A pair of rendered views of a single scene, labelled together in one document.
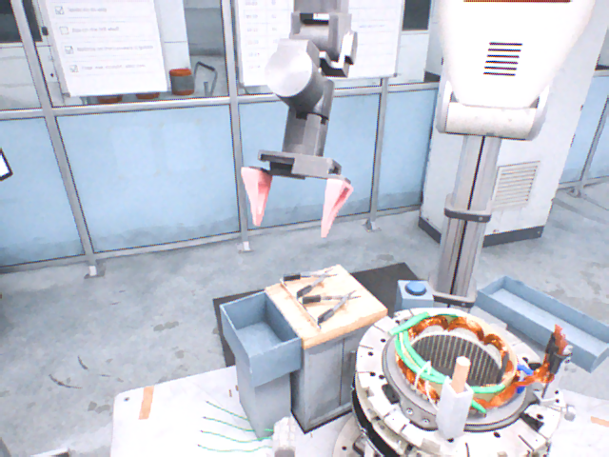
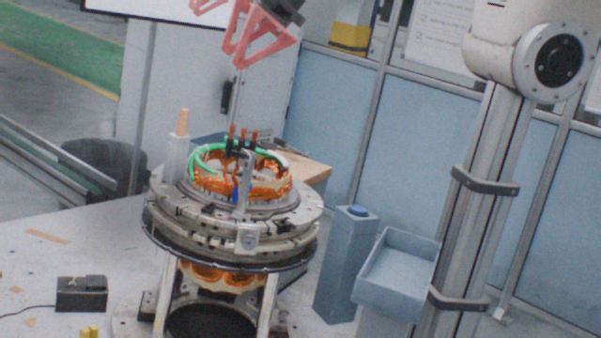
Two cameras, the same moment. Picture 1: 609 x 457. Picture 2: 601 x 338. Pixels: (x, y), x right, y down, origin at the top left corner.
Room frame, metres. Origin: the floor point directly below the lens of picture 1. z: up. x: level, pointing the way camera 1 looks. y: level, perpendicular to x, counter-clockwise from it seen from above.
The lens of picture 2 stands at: (-0.06, -1.15, 1.50)
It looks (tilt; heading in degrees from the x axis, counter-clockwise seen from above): 17 degrees down; 54
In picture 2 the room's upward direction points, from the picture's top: 11 degrees clockwise
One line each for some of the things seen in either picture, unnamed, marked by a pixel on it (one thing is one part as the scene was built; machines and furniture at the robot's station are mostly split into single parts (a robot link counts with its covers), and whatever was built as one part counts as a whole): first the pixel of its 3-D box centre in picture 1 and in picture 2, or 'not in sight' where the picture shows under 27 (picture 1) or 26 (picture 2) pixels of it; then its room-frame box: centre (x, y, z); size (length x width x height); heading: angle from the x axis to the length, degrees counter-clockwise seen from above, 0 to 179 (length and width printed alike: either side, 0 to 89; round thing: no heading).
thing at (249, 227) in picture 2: (554, 408); (246, 237); (0.46, -0.40, 1.07); 0.04 x 0.02 x 0.05; 157
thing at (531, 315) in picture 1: (528, 359); (383, 330); (0.71, -0.51, 0.92); 0.25 x 0.11 x 0.28; 37
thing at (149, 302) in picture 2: not in sight; (155, 294); (0.42, -0.18, 0.85); 0.06 x 0.04 x 0.05; 61
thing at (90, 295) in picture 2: not in sight; (82, 292); (0.31, -0.08, 0.81); 0.10 x 0.06 x 0.06; 164
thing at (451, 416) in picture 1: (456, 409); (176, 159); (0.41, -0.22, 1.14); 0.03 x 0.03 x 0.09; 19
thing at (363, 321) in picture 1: (324, 302); (276, 166); (0.75, -0.05, 1.05); 0.20 x 0.19 x 0.02; 118
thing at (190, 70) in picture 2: not in sight; (202, 99); (1.74, 2.22, 0.60); 1.02 x 0.55 x 1.20; 107
